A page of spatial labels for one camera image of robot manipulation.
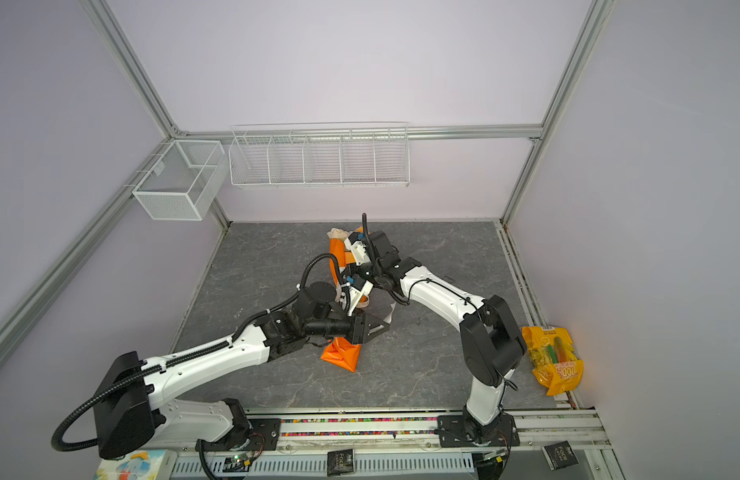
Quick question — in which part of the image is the cream fake rose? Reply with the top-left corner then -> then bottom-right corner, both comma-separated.
327,228 -> 350,241

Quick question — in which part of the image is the black square card right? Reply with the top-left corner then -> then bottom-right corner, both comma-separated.
542,441 -> 579,471

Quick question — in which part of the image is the black square card middle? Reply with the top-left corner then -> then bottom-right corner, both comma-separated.
327,449 -> 356,477

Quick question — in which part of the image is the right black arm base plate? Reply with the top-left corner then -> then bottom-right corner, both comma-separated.
435,412 -> 520,448

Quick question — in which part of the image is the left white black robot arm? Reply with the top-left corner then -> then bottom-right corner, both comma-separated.
51,282 -> 392,460

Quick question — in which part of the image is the black square card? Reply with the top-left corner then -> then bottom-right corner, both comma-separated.
327,449 -> 356,477
542,441 -> 579,471

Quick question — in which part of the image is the long white wire rack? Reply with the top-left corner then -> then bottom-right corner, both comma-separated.
229,122 -> 411,188

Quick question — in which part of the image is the white ribbon strip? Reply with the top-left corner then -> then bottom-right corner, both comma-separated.
335,281 -> 395,326

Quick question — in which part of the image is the orange wrapping paper sheet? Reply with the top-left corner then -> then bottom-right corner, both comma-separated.
321,237 -> 361,372

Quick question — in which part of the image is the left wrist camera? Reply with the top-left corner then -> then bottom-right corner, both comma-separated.
343,282 -> 374,317

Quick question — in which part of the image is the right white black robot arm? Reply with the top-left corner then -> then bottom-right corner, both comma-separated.
343,231 -> 527,438

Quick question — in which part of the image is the small white wire basket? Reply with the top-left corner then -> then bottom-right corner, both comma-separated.
133,140 -> 230,221

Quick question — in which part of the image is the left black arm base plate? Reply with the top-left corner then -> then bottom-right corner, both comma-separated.
204,417 -> 282,452

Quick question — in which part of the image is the yellow snack bag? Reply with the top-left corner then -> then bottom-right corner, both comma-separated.
522,326 -> 584,396

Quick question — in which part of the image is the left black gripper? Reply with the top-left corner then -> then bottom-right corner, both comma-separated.
306,305 -> 390,345

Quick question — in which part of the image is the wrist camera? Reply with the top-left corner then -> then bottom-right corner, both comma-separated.
344,232 -> 371,265
343,282 -> 374,317

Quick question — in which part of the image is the white slotted cable duct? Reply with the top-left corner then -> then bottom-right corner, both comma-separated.
206,452 -> 477,479

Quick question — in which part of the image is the tissue pack with elephant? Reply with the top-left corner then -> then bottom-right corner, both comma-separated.
94,449 -> 178,480

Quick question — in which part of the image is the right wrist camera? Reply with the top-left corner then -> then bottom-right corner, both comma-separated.
344,232 -> 371,265

